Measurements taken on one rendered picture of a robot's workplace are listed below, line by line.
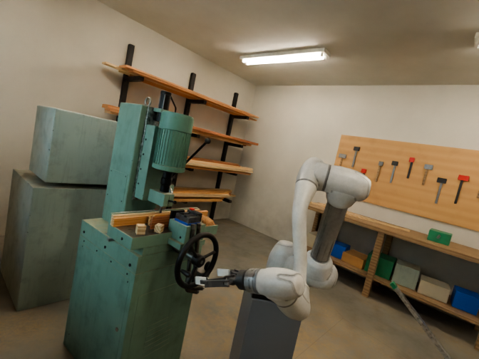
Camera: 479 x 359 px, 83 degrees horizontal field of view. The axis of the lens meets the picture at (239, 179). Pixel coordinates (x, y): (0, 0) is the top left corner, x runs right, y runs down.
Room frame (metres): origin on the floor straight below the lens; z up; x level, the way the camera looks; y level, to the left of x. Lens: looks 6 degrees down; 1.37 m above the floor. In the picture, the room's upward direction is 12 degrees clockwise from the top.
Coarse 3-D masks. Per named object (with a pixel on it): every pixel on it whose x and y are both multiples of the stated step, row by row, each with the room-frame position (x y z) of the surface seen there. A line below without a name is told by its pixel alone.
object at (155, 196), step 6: (150, 192) 1.50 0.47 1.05; (156, 192) 1.47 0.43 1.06; (162, 192) 1.47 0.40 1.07; (168, 192) 1.50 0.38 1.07; (150, 198) 1.49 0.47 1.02; (156, 198) 1.47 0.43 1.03; (162, 198) 1.44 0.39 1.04; (168, 198) 1.46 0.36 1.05; (162, 204) 1.44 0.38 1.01; (168, 204) 1.46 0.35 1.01
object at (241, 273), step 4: (240, 272) 0.99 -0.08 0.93; (244, 272) 0.99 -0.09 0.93; (236, 276) 0.99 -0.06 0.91; (240, 276) 0.98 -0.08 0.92; (232, 280) 0.99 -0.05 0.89; (236, 280) 0.98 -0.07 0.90; (240, 280) 0.97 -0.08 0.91; (236, 284) 0.98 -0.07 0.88; (240, 284) 0.97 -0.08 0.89; (240, 288) 0.98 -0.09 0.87; (244, 288) 0.97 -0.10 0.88
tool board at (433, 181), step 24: (360, 144) 4.01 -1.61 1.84; (384, 144) 3.81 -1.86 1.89; (408, 144) 3.62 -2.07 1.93; (360, 168) 3.96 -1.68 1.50; (384, 168) 3.76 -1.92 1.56; (408, 168) 3.58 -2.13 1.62; (432, 168) 3.40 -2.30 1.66; (456, 168) 3.27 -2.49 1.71; (384, 192) 3.71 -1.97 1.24; (408, 192) 3.53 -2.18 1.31; (432, 192) 3.37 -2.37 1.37; (456, 192) 3.23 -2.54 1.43; (432, 216) 3.33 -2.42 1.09; (456, 216) 3.19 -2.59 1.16
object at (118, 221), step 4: (204, 212) 1.77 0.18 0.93; (136, 216) 1.37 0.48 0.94; (140, 216) 1.39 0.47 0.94; (144, 216) 1.40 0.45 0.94; (148, 216) 1.42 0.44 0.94; (112, 220) 1.27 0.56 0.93; (116, 220) 1.27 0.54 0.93; (120, 220) 1.29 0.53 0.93; (124, 220) 1.30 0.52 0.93; (128, 220) 1.32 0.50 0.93; (132, 220) 1.34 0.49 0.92; (136, 220) 1.36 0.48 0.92; (140, 220) 1.38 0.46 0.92; (144, 220) 1.40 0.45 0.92; (112, 224) 1.26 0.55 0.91; (116, 224) 1.27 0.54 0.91; (120, 224) 1.29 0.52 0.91; (124, 224) 1.31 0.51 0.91; (128, 224) 1.32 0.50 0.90; (132, 224) 1.34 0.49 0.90
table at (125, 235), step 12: (108, 228) 1.29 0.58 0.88; (120, 228) 1.26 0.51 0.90; (132, 228) 1.30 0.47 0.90; (216, 228) 1.65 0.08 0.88; (120, 240) 1.22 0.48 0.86; (132, 240) 1.18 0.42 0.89; (144, 240) 1.23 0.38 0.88; (156, 240) 1.29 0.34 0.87; (168, 240) 1.34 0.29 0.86; (204, 240) 1.43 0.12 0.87
